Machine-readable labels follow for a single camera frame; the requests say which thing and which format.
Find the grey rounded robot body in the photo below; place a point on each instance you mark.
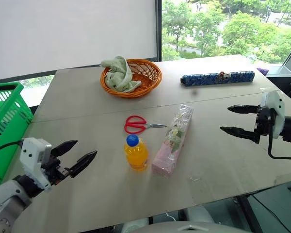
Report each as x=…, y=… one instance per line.
x=182, y=224

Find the orange juice bottle blue cap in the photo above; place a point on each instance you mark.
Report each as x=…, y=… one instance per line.
x=135, y=155

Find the white roller window blind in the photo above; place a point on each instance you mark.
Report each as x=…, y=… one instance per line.
x=70, y=34

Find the green plastic shopping basket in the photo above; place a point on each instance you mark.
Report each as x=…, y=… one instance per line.
x=4, y=126

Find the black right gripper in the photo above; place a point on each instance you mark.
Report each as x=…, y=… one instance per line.
x=264, y=121

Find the pink floral wrapped box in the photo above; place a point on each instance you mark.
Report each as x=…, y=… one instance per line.
x=173, y=143

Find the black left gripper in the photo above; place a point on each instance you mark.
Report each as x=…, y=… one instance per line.
x=55, y=167

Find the purple object by window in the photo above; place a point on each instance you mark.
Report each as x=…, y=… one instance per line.
x=263, y=70

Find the blue patterned rolled package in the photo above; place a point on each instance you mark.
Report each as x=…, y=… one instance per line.
x=215, y=78

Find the black table leg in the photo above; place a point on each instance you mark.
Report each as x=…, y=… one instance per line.
x=247, y=213

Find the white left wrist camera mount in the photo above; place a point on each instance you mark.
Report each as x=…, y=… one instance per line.
x=34, y=157

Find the orange woven basket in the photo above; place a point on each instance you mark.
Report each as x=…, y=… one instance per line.
x=140, y=80

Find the dark window frame post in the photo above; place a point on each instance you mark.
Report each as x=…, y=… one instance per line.
x=159, y=30

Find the light green towel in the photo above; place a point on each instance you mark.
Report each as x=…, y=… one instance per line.
x=120, y=75

